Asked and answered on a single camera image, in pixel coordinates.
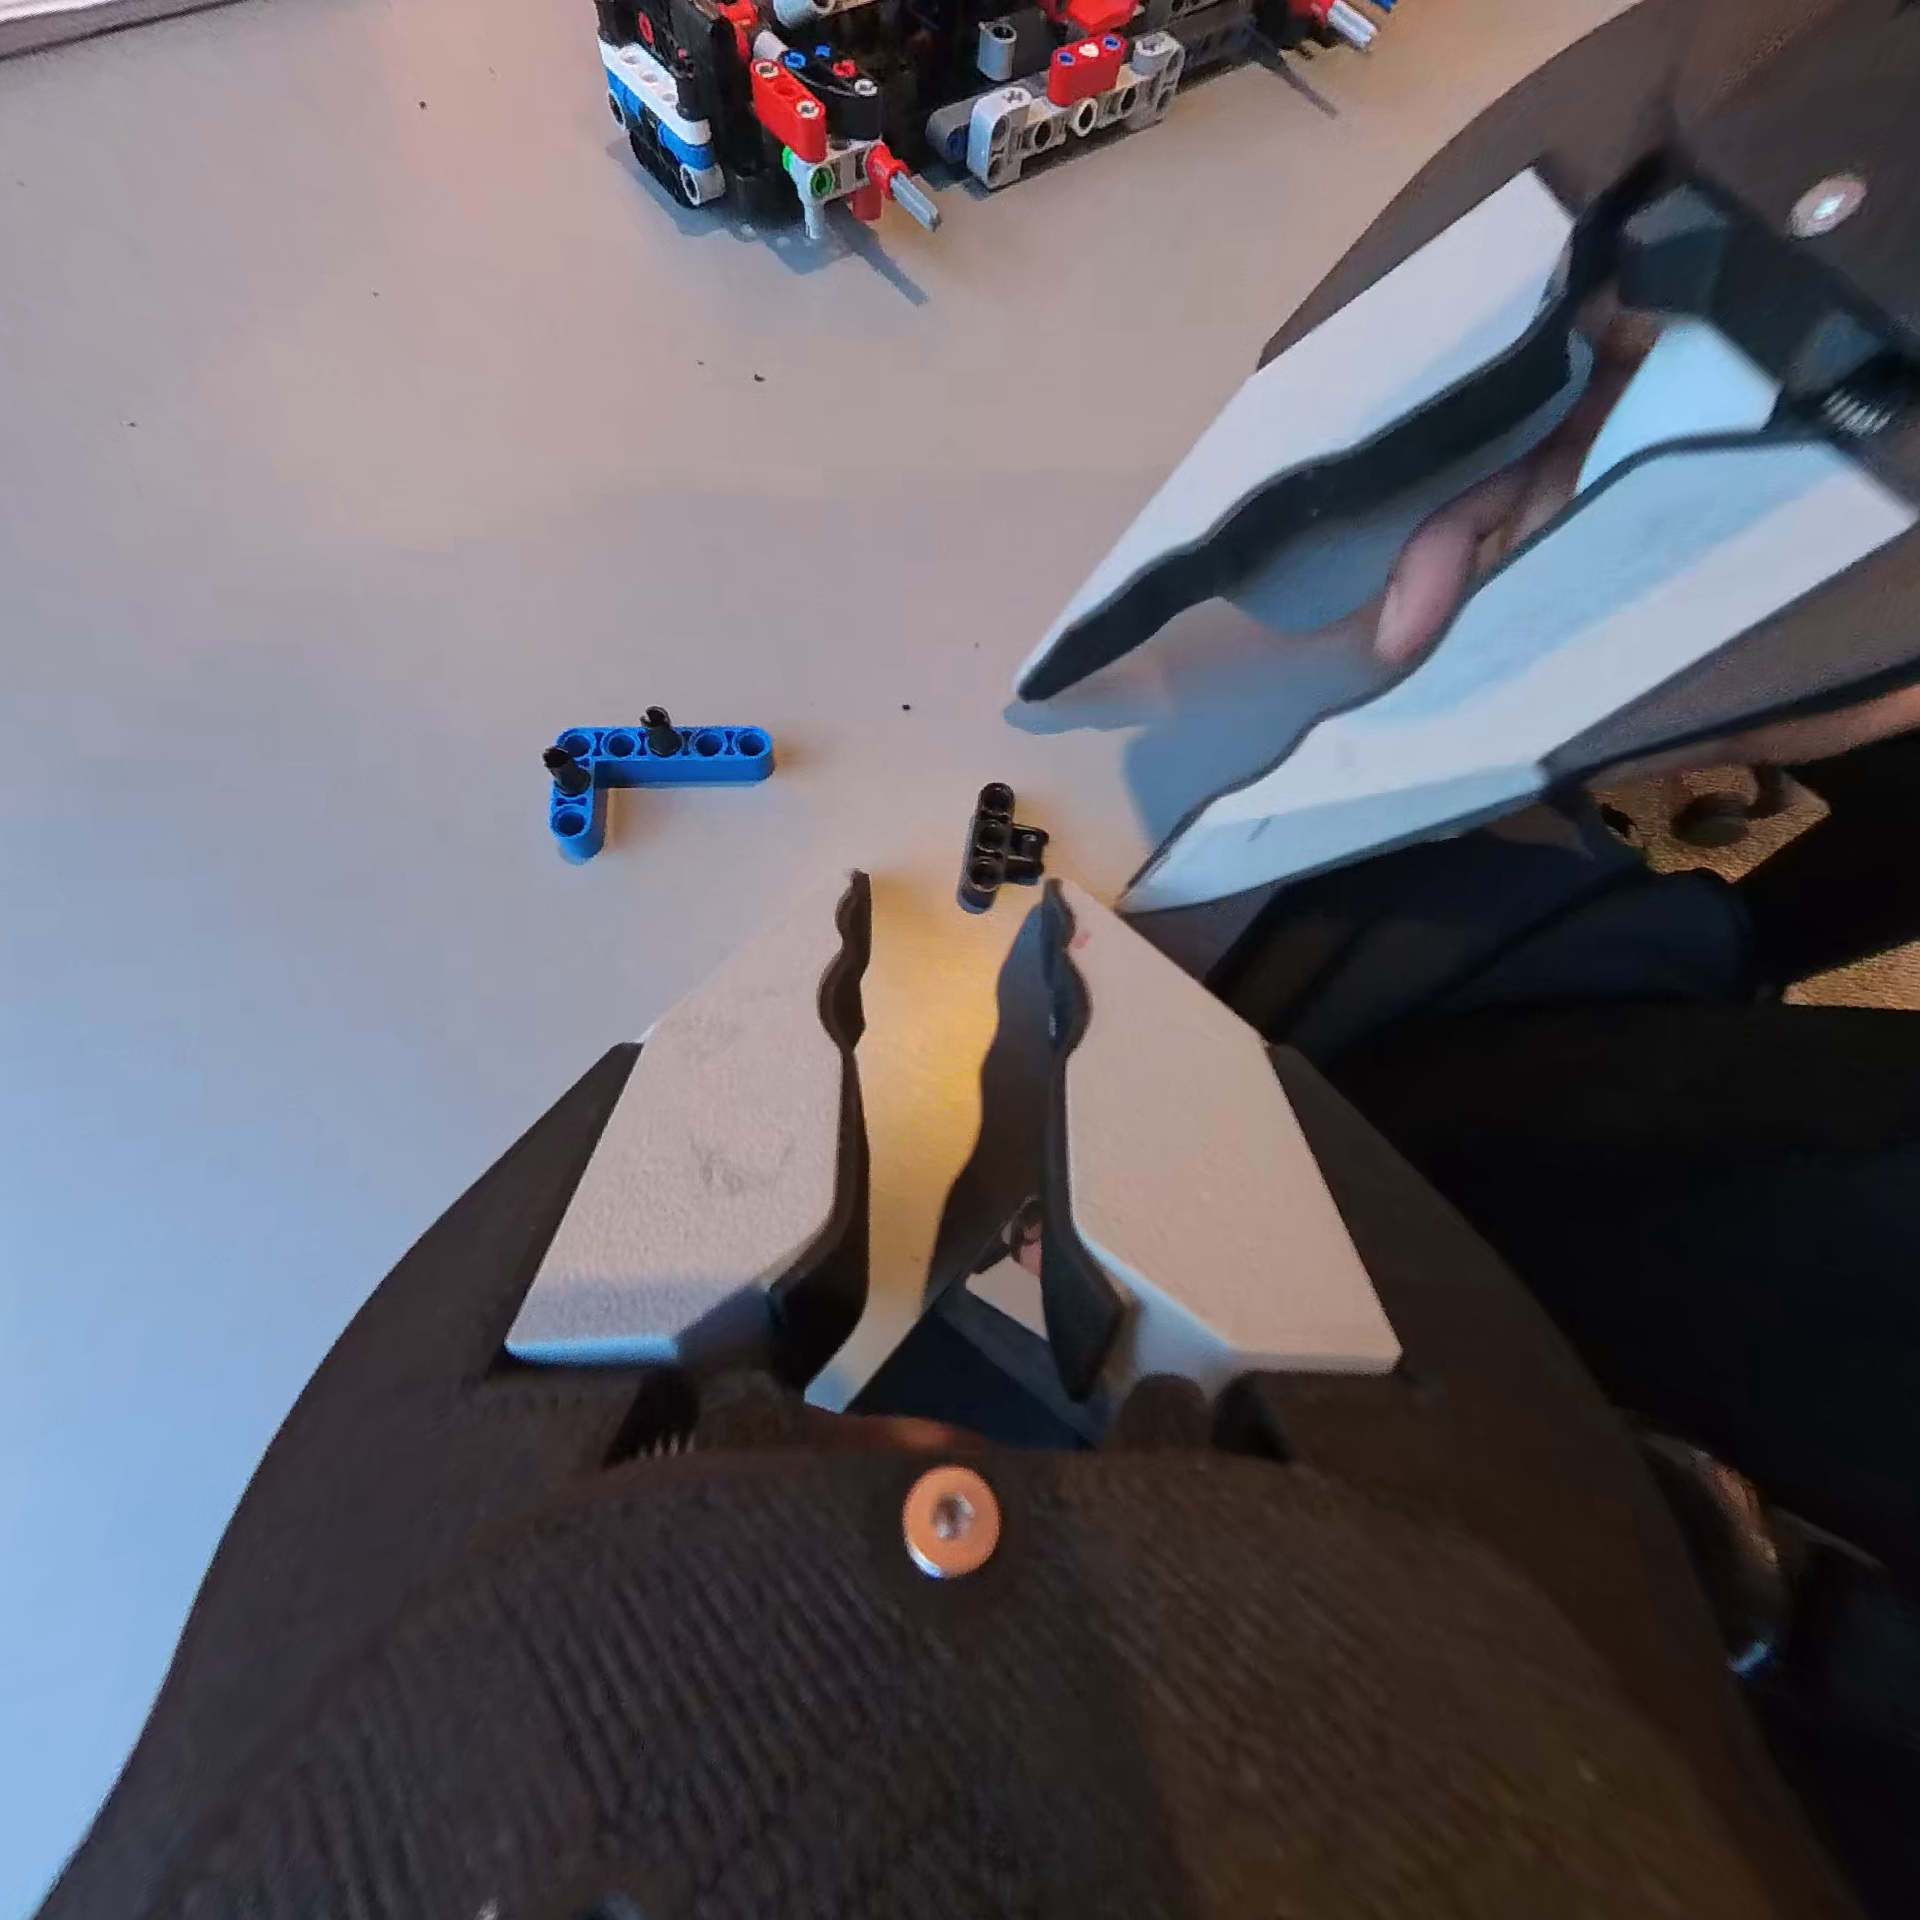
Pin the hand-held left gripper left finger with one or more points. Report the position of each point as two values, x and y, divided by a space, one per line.
705 1184

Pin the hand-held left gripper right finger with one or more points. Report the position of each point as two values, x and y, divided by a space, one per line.
1214 1201

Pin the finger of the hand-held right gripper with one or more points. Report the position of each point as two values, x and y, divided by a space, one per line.
1574 644
1351 375

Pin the small black toy connector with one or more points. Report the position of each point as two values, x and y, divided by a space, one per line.
990 841

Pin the blue L-shaped toy beam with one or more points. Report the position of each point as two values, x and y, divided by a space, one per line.
705 759

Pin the person's right hand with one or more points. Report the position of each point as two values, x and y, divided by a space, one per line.
1470 554

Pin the partly built toy car chassis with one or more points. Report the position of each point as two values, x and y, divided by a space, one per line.
840 104

